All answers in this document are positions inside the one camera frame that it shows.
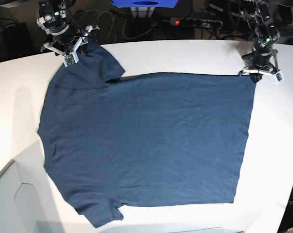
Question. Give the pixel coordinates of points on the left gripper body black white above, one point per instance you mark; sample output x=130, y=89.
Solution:
x=262, y=62

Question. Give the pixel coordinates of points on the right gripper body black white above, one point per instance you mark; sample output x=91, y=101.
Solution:
x=66, y=38

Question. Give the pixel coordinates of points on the dark blue T-shirt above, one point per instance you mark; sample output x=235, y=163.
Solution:
x=160, y=139

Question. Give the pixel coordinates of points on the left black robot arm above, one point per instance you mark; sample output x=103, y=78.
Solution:
x=263, y=31

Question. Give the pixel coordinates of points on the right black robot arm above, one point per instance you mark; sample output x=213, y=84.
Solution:
x=60, y=7

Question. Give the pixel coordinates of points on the blue box on stand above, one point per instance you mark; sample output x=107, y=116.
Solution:
x=145, y=3

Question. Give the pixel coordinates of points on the grey plastic bin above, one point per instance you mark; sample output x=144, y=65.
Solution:
x=21, y=209

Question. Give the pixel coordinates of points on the aluminium stand post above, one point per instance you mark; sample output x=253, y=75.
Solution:
x=142, y=12

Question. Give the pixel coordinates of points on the black power strip red switch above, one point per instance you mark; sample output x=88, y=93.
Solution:
x=197, y=23

